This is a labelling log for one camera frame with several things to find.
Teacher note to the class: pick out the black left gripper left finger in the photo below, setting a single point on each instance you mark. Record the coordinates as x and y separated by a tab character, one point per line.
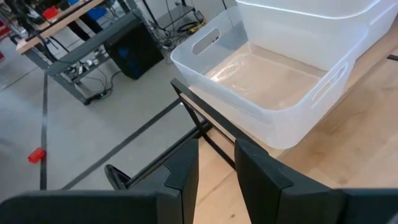
188	186

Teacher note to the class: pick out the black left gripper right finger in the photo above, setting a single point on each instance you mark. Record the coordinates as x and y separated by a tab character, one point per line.
264	193

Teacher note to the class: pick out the clear plastic basket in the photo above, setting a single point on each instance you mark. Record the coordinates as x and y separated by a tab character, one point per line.
264	81

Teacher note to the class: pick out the black power strip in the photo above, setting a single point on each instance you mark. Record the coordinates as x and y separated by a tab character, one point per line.
98	96

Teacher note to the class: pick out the black computer tower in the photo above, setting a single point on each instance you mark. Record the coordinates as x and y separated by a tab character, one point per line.
133	51

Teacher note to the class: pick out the red block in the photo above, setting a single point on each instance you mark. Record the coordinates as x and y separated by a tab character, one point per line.
36	155

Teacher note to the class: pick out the white plastic basket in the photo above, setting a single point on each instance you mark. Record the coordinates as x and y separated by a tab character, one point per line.
311	34

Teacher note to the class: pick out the black equipment cart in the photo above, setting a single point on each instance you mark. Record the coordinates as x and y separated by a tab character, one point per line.
180	15

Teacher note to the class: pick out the small black flat piece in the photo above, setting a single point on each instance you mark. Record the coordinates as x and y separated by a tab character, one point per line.
392	57

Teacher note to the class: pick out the blue bin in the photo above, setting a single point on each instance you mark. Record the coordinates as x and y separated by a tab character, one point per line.
97	13

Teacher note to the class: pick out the red bin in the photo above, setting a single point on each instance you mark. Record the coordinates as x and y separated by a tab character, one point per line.
50	13

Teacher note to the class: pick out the black aluminium table frame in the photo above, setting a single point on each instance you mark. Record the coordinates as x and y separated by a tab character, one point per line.
217	115

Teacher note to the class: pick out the wooden workbench with grey frame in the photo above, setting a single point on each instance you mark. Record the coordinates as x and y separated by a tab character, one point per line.
62	25

